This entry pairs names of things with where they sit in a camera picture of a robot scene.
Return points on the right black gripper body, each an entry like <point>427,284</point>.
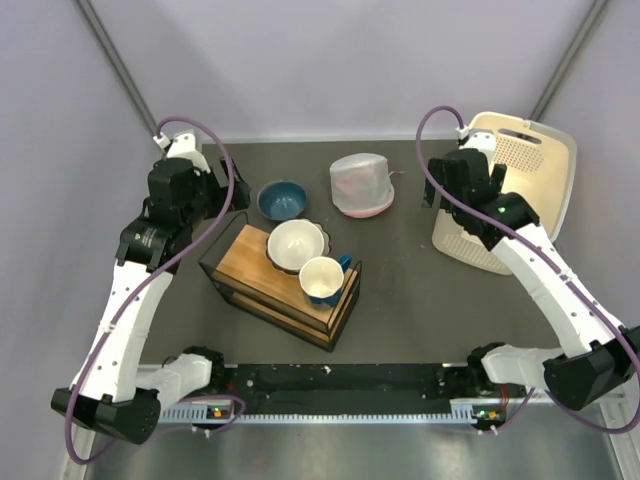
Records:
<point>455,211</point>

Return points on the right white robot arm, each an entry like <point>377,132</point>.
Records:
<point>597,353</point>

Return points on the blue ceramic bowl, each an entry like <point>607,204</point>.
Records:
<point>282,200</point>

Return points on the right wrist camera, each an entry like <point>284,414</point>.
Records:
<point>462,134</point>

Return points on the white mesh laundry bag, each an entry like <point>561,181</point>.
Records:
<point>361,185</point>

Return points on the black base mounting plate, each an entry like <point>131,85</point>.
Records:
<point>347,389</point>

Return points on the wooden wire-frame shelf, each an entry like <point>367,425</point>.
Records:
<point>236,263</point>

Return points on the white scalloped bowl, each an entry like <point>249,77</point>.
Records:
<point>294,242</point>

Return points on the white and blue cup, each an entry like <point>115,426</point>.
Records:
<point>321,279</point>

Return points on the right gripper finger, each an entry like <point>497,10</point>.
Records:
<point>434,180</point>
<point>497,177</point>

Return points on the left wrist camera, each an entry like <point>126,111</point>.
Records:
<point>163,141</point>

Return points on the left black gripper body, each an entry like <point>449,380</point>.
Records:
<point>208,202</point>

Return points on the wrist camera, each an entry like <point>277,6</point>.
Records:
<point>163,141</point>
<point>462,134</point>

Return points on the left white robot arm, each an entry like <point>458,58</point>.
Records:
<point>108,395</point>

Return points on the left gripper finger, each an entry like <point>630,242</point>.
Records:
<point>219,168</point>
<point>241,198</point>

